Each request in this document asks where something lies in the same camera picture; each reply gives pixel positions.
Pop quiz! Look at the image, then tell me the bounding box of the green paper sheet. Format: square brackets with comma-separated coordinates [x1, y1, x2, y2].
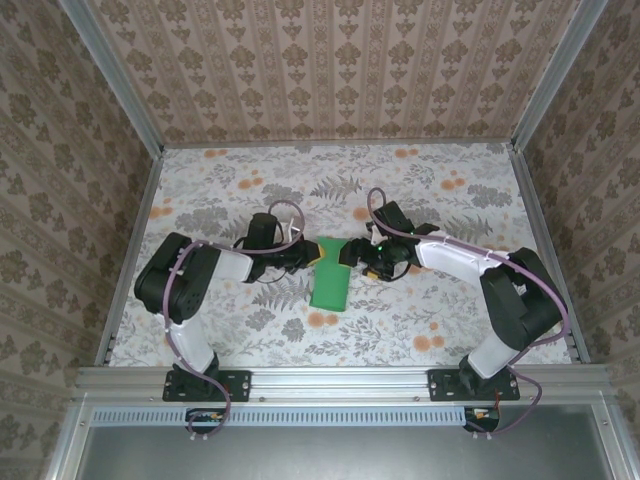
[308, 235, 351, 312]

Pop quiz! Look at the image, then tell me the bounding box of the aluminium table edge rail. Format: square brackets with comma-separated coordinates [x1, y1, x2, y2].
[94, 147, 166, 366]
[162, 141, 516, 150]
[509, 144, 589, 365]

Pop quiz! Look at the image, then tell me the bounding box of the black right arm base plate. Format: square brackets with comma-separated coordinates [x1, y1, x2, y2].
[428, 368, 521, 403]

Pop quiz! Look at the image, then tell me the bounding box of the floral patterned table cover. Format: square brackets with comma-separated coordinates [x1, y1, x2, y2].
[107, 144, 574, 369]

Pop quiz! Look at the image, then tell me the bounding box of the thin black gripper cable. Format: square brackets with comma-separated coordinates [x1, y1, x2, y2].
[232, 237, 297, 287]
[382, 260, 410, 284]

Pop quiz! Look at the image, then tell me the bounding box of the thin black right gripper cable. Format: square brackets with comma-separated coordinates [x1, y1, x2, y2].
[382, 260, 410, 284]

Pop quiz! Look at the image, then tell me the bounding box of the grey sheet metal panel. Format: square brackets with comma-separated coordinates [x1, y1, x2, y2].
[74, 424, 616, 480]

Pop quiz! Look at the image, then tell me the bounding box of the wide aluminium crossbeam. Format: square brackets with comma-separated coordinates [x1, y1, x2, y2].
[73, 364, 615, 405]

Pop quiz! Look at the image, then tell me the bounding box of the thin black left gripper cable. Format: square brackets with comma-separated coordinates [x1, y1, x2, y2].
[232, 237, 297, 287]

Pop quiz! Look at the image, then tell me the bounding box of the black connector box with wires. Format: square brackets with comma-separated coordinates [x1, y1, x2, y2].
[463, 406, 502, 434]
[185, 407, 226, 435]

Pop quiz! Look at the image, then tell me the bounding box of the aluminium frame post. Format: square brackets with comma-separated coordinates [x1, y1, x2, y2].
[510, 0, 610, 151]
[55, 0, 166, 154]

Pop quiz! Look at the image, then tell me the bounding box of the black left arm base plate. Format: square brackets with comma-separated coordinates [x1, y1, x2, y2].
[162, 368, 252, 403]

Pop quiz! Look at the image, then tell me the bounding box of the grey slotted cable duct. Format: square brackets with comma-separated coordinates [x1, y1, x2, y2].
[92, 405, 469, 429]

